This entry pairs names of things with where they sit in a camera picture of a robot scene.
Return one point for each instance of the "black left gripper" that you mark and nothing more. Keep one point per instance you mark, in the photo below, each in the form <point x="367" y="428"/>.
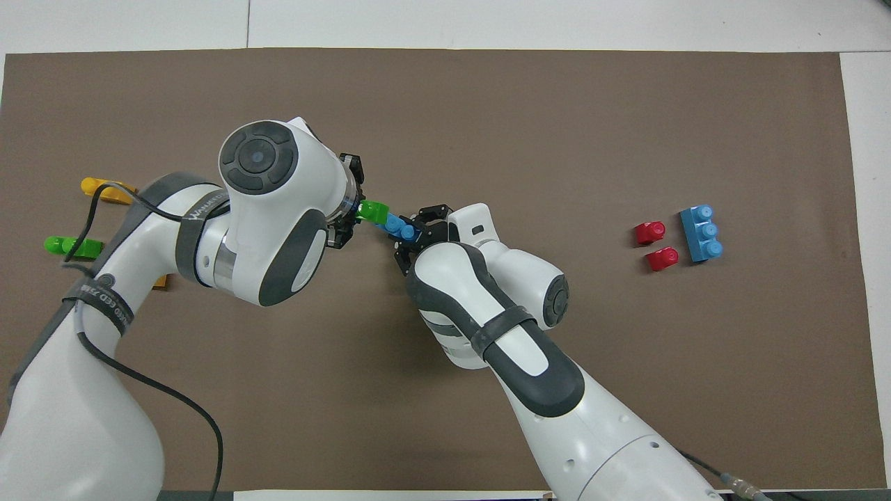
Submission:
<point x="355" y="191"/>

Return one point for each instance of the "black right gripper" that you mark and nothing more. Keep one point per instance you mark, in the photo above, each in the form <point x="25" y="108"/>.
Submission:
<point x="435" y="232"/>

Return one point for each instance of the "blue three-stud toy block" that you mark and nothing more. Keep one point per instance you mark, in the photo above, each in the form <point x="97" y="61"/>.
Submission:
<point x="397" y="226"/>
<point x="702" y="234"/>

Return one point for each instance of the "green two-stud toy block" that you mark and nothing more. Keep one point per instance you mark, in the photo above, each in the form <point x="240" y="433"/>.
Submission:
<point x="372" y="211"/>
<point x="69" y="245"/>

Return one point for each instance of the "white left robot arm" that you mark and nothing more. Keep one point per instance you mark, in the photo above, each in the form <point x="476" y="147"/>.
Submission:
<point x="278" y="209"/>

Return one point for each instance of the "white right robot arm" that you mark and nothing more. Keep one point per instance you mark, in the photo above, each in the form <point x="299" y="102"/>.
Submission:
<point x="529" y="362"/>

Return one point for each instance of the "yellow two-stud toy block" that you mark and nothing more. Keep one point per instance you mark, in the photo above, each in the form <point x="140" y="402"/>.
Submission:
<point x="104" y="188"/>
<point x="161" y="281"/>

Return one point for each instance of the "red toy block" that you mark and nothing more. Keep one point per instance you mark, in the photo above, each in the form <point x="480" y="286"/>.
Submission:
<point x="661" y="259"/>
<point x="649" y="232"/>

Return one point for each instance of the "brown table mat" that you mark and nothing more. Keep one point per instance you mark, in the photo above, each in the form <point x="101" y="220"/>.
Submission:
<point x="626" y="125"/>

